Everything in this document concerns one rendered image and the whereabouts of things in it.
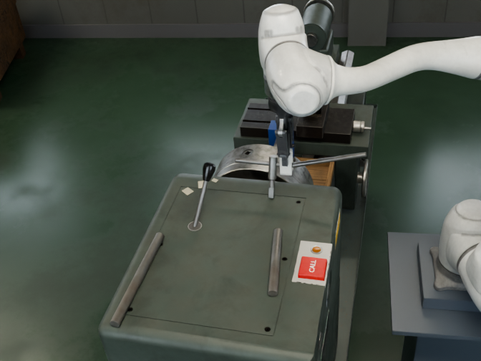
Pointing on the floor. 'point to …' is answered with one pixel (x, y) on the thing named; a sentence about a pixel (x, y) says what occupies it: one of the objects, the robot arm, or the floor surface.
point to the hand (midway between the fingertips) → (286, 161)
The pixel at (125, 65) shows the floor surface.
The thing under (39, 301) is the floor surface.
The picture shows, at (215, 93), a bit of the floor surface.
